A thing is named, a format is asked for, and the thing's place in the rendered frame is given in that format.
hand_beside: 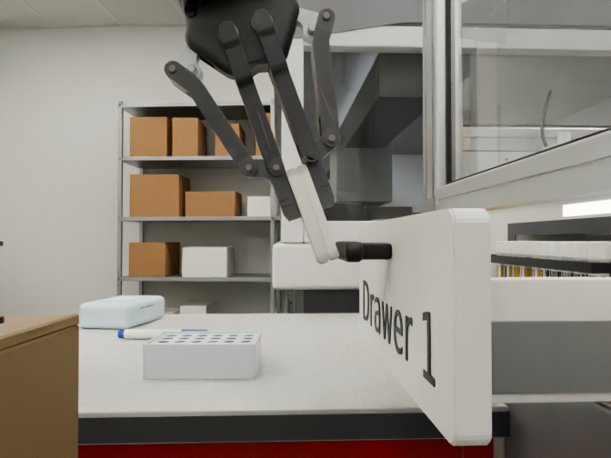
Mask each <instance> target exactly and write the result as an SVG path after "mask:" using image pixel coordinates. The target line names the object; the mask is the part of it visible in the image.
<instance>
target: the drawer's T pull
mask: <svg viewBox="0 0 611 458"><path fill-rule="evenodd" d="M336 248H337V251H338V253H339V255H340V256H338V259H340V260H343V261H346V262H349V263H359V262H361V261H362V260H388V259H391V256H392V246H391V244H389V243H360V242H348V241H338V242H336Z"/></svg>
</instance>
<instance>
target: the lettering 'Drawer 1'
mask: <svg viewBox="0 0 611 458"><path fill-rule="evenodd" d="M365 286H366V290H367V315H366V316H365ZM372 301H374V295H373V294H370V326H372ZM376 302H377V303H378V311H375V329H376V332H377V333H379V334H380V303H379V299H378V297H376V298H375V303H376ZM368 315H369V291H368V285H367V282H366V281H365V280H363V319H364V320H365V321H367V320H368ZM377 315H378V327H376V316H377ZM397 316H398V317H399V321H400V329H399V328H398V327H397V326H396V318H397ZM382 317H383V335H384V339H386V322H387V339H388V343H389V344H390V340H391V323H392V306H390V316H389V321H388V304H386V312H385V315H384V302H383V301H382ZM425 320H426V332H427V371H426V370H425V369H423V377H424V378H425V379H426V380H427V381H428V382H429V383H430V384H432V385H433V386H434V387H436V379H435V378H434V377H433V376H432V375H431V315H430V313H429V312H423V321H425ZM409 324H411V326H413V321H412V317H408V319H407V316H406V315H405V325H406V360H407V361H408V338H407V336H408V326H409ZM396 332H397V333H398V334H400V335H401V336H403V323H402V316H401V313H400V311H399V310H396V311H395V316H394V341H395V347H396V351H397V353H398V354H402V353H403V347H401V348H399V347H398V346H397V342H396Z"/></svg>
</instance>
